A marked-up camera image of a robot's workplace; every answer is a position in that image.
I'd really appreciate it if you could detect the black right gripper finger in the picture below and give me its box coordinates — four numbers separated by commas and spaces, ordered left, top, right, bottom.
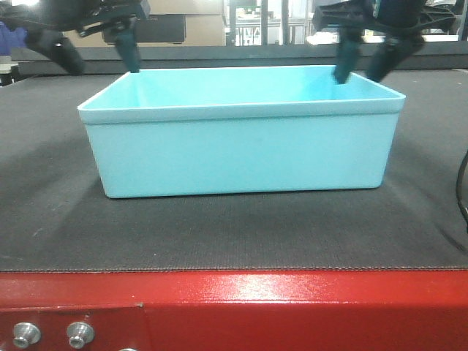
333, 35, 361, 84
366, 34, 424, 82

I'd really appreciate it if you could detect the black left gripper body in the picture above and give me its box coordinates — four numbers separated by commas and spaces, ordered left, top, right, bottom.
1, 1, 151, 37

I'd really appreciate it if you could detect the light blue plastic bin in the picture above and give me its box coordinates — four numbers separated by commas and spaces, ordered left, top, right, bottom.
78, 66, 405, 198

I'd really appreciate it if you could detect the red conveyor frame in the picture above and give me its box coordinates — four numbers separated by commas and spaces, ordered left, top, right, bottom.
1, 270, 467, 350

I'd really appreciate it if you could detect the black cable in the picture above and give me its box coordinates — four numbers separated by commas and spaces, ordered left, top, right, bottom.
455, 149, 468, 237

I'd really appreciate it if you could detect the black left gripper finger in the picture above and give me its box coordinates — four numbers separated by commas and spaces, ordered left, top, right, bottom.
25, 29, 85, 75
113, 28, 140, 73

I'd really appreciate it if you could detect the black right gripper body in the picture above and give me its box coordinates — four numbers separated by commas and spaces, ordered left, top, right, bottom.
312, 1, 456, 35

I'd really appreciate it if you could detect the silver bolt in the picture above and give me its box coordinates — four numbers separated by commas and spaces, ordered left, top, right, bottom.
12, 322, 42, 349
67, 322, 95, 350

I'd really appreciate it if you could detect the silver bolt left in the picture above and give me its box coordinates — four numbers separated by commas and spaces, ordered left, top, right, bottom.
12, 322, 42, 349

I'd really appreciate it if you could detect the silver bolt right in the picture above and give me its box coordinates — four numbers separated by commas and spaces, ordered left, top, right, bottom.
67, 322, 95, 350

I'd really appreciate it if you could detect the black conveyor belt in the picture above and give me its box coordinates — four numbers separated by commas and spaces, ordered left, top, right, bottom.
1, 69, 467, 272

